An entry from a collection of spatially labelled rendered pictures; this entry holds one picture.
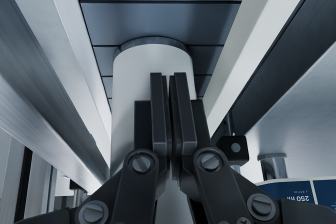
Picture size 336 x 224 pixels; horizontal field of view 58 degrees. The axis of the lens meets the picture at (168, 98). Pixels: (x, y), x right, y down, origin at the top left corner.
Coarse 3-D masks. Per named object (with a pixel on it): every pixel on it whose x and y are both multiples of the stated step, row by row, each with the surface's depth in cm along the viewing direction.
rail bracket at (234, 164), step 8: (224, 120) 35; (232, 120) 35; (224, 128) 35; (232, 128) 34; (224, 136) 33; (232, 136) 33; (240, 136) 33; (216, 144) 34; (224, 144) 32; (232, 144) 32; (240, 144) 33; (224, 152) 32; (232, 152) 32; (240, 152) 32; (248, 152) 32; (232, 160) 32; (240, 160) 32; (248, 160) 32; (232, 168) 32
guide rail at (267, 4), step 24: (264, 0) 11; (288, 0) 10; (240, 24) 13; (264, 24) 12; (240, 48) 13; (264, 48) 13; (216, 72) 18; (240, 72) 15; (216, 96) 18; (216, 120) 21
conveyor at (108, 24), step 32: (96, 0) 15; (128, 0) 15; (160, 0) 15; (192, 0) 15; (224, 0) 15; (96, 32) 17; (128, 32) 17; (160, 32) 17; (192, 32) 18; (224, 32) 18; (192, 64) 21
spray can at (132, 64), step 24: (120, 48) 18; (144, 48) 17; (168, 48) 17; (120, 72) 17; (144, 72) 17; (168, 72) 17; (192, 72) 19; (120, 96) 17; (144, 96) 16; (192, 96) 18; (120, 120) 16; (120, 144) 16; (120, 168) 15; (168, 192) 14; (168, 216) 14
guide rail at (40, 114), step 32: (0, 0) 5; (0, 32) 5; (32, 32) 6; (0, 64) 5; (32, 64) 6; (0, 96) 5; (32, 96) 6; (64, 96) 8; (32, 128) 7; (64, 128) 8; (64, 160) 10; (96, 160) 13
